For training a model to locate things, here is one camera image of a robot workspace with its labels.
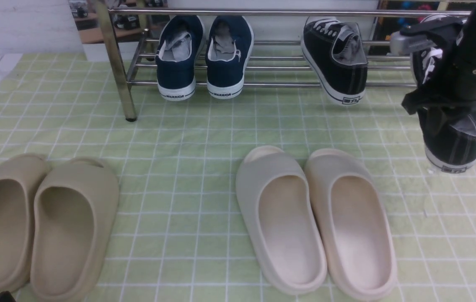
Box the tan slide slipper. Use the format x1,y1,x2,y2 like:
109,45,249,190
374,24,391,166
30,157,119,302
0,153,50,292

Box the cream slide slipper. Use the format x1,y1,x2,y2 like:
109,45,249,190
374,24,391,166
304,148,398,301
235,145,327,296

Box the left cream slide slipper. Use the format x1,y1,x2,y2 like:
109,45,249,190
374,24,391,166
235,145,327,296

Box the right navy blue sneaker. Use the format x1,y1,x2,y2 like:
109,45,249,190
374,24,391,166
205,15,254,99

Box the left tan slide slipper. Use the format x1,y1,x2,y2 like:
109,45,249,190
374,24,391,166
0,153,50,292

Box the green checkered floor mat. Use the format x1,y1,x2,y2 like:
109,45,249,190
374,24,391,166
0,53,476,302

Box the black canvas sneaker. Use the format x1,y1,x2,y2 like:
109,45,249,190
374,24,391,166
300,17,368,106
405,33,476,174

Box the navy blue sneaker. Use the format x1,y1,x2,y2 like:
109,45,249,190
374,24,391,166
155,15,206,102
205,15,254,99

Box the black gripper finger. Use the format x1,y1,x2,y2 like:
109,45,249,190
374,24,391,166
0,291,16,302

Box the left navy blue sneaker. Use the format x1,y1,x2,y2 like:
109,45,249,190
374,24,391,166
155,15,206,102

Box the right cream slide slipper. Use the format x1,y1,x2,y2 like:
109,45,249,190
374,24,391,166
304,148,398,301

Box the metal shoe rack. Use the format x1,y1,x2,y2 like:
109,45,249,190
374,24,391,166
98,0,470,122

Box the wooden shelf with items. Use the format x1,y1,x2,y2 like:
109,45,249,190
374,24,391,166
68,0,170,44

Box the right tan slide slipper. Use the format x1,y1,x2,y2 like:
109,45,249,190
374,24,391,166
30,157,119,302

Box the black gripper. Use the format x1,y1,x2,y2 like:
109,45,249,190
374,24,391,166
390,16,476,115

